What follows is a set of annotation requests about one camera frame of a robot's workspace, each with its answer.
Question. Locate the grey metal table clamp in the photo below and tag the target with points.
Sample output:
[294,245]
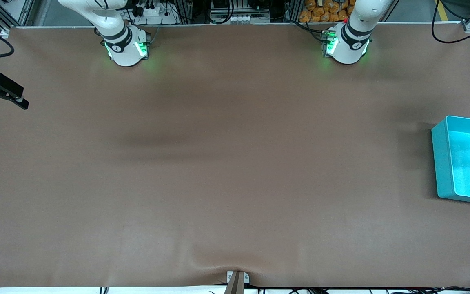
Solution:
[238,281]

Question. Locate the pile of orange objects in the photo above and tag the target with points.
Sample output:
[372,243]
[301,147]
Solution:
[322,11]

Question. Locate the brown table mat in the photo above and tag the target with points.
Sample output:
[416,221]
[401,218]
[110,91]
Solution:
[235,171]

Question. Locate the white power strip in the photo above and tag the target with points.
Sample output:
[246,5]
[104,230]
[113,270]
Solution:
[155,14]

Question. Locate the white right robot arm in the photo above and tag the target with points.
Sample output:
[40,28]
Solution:
[125,51]

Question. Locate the white connector block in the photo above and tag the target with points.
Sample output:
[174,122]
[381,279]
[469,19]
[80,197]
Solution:
[239,18]

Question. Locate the teal plastic bin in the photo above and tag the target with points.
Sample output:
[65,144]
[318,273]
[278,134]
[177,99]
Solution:
[463,171]

